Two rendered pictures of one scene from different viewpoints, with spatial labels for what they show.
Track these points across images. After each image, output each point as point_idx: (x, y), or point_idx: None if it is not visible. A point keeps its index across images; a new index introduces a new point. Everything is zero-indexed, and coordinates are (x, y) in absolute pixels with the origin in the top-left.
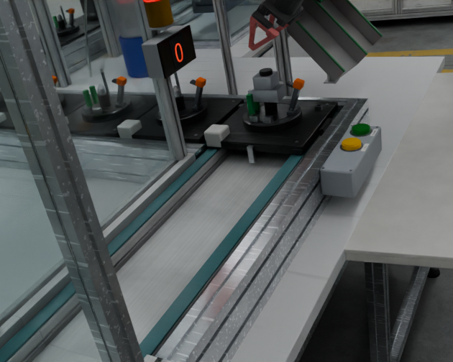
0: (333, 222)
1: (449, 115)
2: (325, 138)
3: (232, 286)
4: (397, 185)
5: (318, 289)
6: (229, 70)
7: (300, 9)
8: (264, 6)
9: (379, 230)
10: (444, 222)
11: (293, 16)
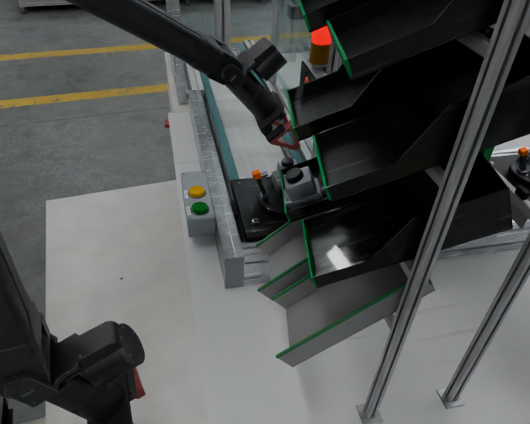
0: None
1: (156, 350)
2: (223, 197)
3: (193, 109)
4: (167, 232)
5: (176, 158)
6: None
7: (260, 125)
8: (269, 92)
9: (162, 195)
10: (124, 209)
11: (255, 117)
